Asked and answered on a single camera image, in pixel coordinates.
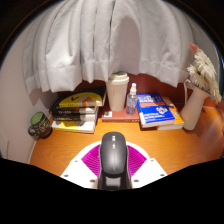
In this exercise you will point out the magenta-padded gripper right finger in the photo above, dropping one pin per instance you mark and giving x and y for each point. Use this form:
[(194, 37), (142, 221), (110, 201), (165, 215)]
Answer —
[(148, 171)]

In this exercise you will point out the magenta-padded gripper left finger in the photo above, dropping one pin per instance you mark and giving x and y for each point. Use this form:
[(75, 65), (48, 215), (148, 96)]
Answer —
[(78, 171)]

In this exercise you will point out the black computer mouse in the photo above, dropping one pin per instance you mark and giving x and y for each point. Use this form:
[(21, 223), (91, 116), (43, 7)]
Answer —
[(114, 156)]

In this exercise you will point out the white and grey mouse pad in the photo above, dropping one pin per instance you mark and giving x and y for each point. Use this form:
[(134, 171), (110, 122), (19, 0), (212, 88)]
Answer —
[(86, 150)]

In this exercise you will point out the yellow and white book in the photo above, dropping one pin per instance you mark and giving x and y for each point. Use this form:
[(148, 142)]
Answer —
[(73, 126)]

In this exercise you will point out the orange book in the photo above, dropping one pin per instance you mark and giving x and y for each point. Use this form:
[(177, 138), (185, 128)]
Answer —
[(176, 120)]

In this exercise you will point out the green camouflage mug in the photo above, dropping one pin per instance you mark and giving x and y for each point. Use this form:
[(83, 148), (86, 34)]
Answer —
[(40, 125)]

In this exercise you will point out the blue book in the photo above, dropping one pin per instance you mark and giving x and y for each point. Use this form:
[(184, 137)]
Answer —
[(155, 110)]

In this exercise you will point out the reddish brown book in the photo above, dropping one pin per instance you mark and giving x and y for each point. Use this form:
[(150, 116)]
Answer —
[(116, 116)]

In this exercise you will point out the clear spray bottle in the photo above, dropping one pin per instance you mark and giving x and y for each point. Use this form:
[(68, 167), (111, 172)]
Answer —
[(131, 103)]

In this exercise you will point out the yellow and black book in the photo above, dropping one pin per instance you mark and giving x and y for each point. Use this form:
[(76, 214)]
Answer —
[(83, 98)]

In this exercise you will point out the white ceramic vase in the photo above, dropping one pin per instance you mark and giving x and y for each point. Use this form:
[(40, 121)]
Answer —
[(193, 110)]

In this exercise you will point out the cream travel tumbler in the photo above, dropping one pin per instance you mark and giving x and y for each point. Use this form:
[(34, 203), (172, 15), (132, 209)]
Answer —
[(117, 93)]

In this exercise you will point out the white artificial flower bouquet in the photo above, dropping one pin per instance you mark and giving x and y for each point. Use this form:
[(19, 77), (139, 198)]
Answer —
[(203, 71)]

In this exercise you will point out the white curtain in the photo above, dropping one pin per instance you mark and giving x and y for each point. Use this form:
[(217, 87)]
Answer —
[(100, 40)]

